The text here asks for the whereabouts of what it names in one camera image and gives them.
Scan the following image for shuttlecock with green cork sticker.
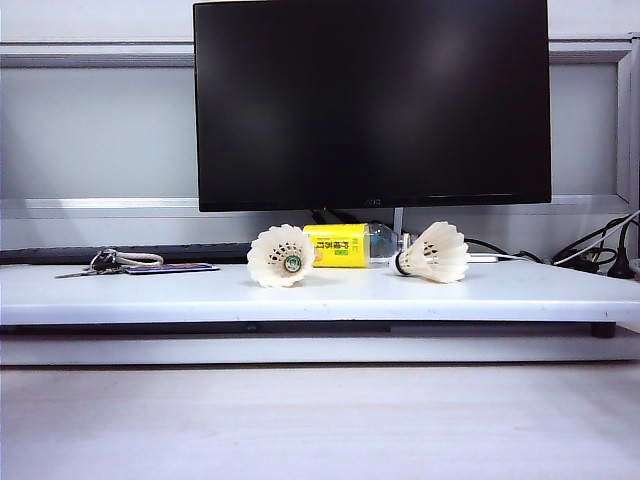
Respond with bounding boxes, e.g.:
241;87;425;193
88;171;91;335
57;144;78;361
246;224;317;290

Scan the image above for white feather shuttlecock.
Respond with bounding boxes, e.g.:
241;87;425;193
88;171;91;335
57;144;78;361
391;221;472;285

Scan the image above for plastic bottle with yellow label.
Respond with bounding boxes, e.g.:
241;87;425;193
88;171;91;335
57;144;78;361
301;222;419;269

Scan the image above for white raised desk board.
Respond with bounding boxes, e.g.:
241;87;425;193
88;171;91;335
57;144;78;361
0;258;640;327

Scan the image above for black keyboard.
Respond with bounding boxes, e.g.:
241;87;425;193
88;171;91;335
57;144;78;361
0;242;253;266

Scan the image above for black computer monitor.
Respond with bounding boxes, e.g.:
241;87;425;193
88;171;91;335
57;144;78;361
192;0;553;213

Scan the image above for blue card tag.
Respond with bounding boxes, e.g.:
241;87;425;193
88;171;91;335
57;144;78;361
123;261;222;276

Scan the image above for bunch of metal keys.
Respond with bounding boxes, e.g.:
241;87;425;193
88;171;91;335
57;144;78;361
53;248;124;280

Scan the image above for black power plug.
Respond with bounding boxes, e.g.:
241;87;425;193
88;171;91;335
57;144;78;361
606;218;639;280

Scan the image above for thin black cable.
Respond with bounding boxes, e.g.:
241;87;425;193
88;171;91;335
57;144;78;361
467;236;547;264

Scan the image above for white cord key loop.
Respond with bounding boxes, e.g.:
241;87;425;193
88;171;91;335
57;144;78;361
110;251;167;268

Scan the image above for white cable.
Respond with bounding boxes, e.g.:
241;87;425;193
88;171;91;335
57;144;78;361
498;209;640;264

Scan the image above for tangled black cables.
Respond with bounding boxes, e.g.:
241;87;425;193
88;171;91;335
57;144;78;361
551;209;640;269

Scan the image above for grey aluminium partition frame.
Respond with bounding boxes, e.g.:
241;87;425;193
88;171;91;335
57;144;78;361
0;30;640;222

